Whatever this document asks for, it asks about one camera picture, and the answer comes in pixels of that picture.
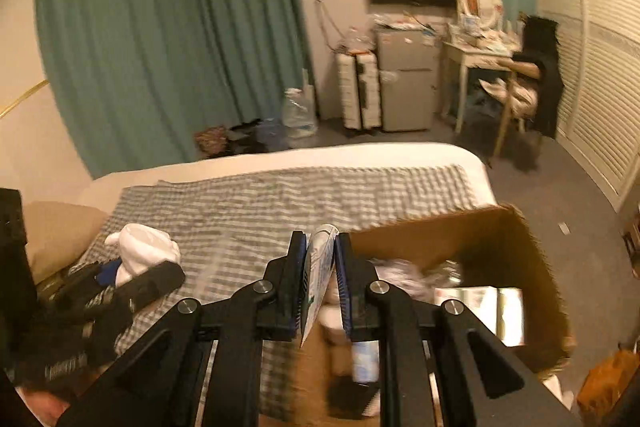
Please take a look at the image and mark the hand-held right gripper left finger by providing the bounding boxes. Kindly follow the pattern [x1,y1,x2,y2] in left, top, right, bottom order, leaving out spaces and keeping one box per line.
[57,231,308,427]

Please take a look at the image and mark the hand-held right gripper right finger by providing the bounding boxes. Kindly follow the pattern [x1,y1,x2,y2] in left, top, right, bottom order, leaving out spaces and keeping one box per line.
[335,232,583,427]

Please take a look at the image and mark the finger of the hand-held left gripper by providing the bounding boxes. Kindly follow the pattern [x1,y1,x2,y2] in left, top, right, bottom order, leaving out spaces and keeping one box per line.
[50,262,123,304]
[117,262,187,311]

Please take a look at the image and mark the blue white packet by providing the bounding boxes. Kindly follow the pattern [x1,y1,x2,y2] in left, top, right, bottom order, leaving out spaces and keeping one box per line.
[300,224,341,348]

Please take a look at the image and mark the white cloth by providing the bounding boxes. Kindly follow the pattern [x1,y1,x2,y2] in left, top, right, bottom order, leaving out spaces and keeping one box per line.
[105,223,181,288]

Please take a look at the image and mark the cardboard box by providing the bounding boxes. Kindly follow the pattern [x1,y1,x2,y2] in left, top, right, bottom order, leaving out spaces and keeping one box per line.
[260,204,576,425]

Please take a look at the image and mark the tan pillow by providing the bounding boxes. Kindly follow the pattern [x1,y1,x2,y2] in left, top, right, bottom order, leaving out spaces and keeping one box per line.
[25,202,108,283]

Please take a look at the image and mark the crumpled silver wrapper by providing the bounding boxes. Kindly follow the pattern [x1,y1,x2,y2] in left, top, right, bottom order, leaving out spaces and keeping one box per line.
[372,258,463,303]

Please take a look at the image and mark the checkered blanket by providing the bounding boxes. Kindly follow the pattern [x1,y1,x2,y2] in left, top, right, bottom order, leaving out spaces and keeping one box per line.
[75,164,481,418]

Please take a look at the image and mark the blue white can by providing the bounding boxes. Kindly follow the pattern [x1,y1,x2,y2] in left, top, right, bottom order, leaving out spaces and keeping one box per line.
[351,341,381,383]

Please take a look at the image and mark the black notebook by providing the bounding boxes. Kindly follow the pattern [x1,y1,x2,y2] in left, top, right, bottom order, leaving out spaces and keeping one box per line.
[327,374,382,420]

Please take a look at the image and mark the white mattress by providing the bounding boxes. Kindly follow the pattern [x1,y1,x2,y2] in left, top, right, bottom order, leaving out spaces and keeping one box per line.
[80,142,496,218]

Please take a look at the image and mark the white carton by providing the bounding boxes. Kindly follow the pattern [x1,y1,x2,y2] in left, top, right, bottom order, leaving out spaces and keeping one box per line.
[497,288,526,347]
[435,287,498,333]

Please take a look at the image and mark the pile of clothes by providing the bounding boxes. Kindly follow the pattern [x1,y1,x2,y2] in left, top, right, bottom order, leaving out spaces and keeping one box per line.
[194,121,287,158]

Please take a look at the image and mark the large water bottle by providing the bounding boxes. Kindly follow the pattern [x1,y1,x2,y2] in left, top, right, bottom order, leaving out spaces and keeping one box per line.
[282,88,318,138]

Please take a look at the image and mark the white suitcase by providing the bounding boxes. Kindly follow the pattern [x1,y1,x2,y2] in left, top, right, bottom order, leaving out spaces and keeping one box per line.
[336,51,381,130]

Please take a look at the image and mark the small grey fridge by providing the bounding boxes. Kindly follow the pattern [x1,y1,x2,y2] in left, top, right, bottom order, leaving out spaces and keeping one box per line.
[375,27,441,132]

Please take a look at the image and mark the wide green curtain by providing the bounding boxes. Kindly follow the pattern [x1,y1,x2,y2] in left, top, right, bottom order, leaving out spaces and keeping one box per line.
[35,0,313,178]

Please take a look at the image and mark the white dressing table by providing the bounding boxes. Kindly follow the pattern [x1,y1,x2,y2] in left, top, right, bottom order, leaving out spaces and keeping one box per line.
[440,27,526,132]

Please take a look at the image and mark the wooden chair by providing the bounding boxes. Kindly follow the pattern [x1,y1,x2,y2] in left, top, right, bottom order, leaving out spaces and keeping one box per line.
[492,54,546,158]

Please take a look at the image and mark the orange bag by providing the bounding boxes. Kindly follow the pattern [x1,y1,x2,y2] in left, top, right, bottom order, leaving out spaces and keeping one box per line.
[577,349,640,423]

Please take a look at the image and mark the black garment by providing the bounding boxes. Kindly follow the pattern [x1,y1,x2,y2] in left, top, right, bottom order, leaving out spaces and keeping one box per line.
[515,14,563,140]

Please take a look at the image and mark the white louvered wardrobe doors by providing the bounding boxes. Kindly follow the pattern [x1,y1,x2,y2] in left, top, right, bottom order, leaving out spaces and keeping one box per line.
[525,0,640,210]

